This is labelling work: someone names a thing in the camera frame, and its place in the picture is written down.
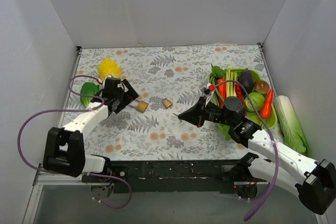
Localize large brass long-shackle padlock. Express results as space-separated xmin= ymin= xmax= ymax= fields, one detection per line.
xmin=128 ymin=100 xmax=149 ymax=113

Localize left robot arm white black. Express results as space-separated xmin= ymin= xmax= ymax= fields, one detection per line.
xmin=43 ymin=76 xmax=139 ymax=182

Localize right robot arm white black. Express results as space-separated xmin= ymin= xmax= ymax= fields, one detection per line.
xmin=177 ymin=97 xmax=335 ymax=215

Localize green long beans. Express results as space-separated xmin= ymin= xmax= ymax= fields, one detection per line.
xmin=208 ymin=75 xmax=219 ymax=105

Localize green bok choy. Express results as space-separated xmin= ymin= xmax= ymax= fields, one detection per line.
xmin=80 ymin=82 xmax=100 ymax=107

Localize orange red pepper left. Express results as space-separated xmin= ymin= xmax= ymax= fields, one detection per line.
xmin=217 ymin=84 xmax=226 ymax=108

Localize yellow napa cabbage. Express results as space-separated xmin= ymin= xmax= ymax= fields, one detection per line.
xmin=97 ymin=58 xmax=121 ymax=83

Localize small brass padlock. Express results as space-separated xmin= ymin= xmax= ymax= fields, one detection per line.
xmin=162 ymin=99 xmax=173 ymax=109

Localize white green scallions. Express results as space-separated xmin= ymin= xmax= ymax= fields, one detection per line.
xmin=225 ymin=67 xmax=238 ymax=97

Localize green spinach leaves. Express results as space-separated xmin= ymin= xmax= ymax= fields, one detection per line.
xmin=209 ymin=65 xmax=226 ymax=83

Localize floral table cloth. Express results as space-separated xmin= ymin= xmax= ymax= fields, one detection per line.
xmin=72 ymin=45 xmax=268 ymax=161

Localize red chili pepper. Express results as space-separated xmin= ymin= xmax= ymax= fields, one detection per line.
xmin=235 ymin=84 xmax=245 ymax=106

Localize green plastic basket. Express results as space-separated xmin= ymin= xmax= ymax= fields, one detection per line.
xmin=217 ymin=68 xmax=277 ymax=129

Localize purple eggplant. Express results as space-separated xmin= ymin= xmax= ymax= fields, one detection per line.
xmin=239 ymin=69 xmax=254 ymax=93

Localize round green cabbage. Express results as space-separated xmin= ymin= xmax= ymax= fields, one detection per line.
xmin=244 ymin=92 xmax=265 ymax=112

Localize orange carrot pepper right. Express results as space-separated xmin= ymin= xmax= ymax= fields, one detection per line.
xmin=260 ymin=89 xmax=274 ymax=119

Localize brown mushroom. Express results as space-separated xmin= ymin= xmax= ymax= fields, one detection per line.
xmin=254 ymin=80 xmax=270 ymax=94

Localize large green napa cabbage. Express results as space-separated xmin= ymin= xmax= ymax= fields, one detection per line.
xmin=274 ymin=95 xmax=310 ymax=156

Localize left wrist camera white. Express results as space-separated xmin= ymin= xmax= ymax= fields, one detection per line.
xmin=96 ymin=76 xmax=109 ymax=88

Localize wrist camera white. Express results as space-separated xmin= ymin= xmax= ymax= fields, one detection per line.
xmin=96 ymin=76 xmax=109 ymax=88
xmin=200 ymin=83 xmax=215 ymax=105

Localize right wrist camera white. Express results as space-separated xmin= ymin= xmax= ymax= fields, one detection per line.
xmin=200 ymin=83 xmax=215 ymax=105

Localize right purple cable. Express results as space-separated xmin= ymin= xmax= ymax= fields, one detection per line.
xmin=212 ymin=81 xmax=280 ymax=222

